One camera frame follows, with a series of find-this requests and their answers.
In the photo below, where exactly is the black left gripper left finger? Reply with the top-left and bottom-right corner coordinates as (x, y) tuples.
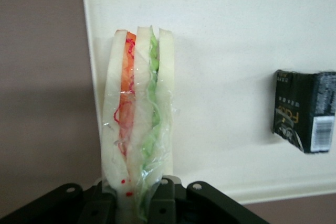
(81, 181), (119, 224)

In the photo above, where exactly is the small black carton box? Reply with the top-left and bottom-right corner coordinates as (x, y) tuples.
(271, 69), (336, 155)

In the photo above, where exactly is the triangle sandwich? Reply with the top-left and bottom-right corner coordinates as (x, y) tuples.
(100, 25), (182, 221)

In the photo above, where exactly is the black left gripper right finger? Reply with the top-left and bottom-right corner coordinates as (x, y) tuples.
(150, 176), (187, 224)

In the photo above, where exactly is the beige plastic tray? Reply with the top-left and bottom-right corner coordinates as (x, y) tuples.
(81, 0), (336, 205)

